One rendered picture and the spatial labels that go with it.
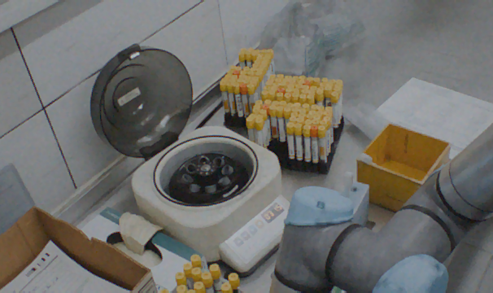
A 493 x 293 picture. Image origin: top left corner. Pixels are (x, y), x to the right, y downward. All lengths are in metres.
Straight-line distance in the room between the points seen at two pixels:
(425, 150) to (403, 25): 0.64
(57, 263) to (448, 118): 0.87
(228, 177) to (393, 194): 0.31
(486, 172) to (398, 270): 0.13
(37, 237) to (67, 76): 0.30
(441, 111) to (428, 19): 0.47
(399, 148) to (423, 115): 0.17
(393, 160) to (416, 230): 0.60
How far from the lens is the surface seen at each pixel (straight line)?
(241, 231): 1.05
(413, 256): 0.63
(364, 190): 1.05
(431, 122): 1.35
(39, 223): 1.10
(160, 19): 1.27
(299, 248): 0.68
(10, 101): 1.07
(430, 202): 0.69
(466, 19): 1.81
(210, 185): 1.09
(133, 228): 1.05
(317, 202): 0.66
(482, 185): 0.64
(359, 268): 0.64
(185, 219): 1.01
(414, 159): 1.23
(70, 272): 1.07
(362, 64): 1.57
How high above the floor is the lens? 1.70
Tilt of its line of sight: 39 degrees down
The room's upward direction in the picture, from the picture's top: 8 degrees counter-clockwise
